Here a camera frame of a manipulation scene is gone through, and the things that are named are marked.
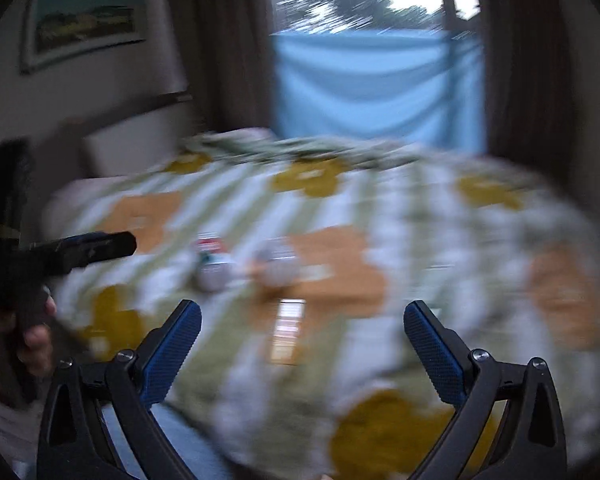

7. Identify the amber transparent plastic cup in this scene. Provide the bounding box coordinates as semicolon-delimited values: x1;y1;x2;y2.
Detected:
268;298;306;365

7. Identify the red green labelled cup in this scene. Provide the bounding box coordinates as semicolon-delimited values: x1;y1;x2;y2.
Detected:
194;233;235;294

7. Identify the white blue labelled cup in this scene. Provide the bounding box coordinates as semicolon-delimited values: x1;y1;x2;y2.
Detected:
254;237;300;288

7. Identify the person's left hand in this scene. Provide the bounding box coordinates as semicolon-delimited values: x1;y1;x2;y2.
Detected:
0;287;57;410

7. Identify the grey bed headboard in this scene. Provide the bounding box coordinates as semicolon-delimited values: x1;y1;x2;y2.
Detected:
23;92;199;232

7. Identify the white pillow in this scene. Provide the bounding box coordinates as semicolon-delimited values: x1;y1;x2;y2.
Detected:
83;103;197;177

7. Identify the framed landscape picture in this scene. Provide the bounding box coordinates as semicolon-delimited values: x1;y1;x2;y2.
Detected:
19;0;147;74

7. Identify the striped floral blanket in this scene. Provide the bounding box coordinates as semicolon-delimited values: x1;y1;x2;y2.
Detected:
44;136;600;479

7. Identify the right brown curtain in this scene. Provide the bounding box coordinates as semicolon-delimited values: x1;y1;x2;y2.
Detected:
478;0;578;186

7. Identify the brown curtain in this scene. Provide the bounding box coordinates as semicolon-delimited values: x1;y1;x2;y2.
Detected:
169;0;273;132
478;0;578;186

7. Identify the left brown curtain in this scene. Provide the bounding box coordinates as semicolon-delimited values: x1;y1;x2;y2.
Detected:
169;0;273;132

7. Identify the blue cloth on window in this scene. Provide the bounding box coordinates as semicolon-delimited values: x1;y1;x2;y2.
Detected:
272;29;486;155

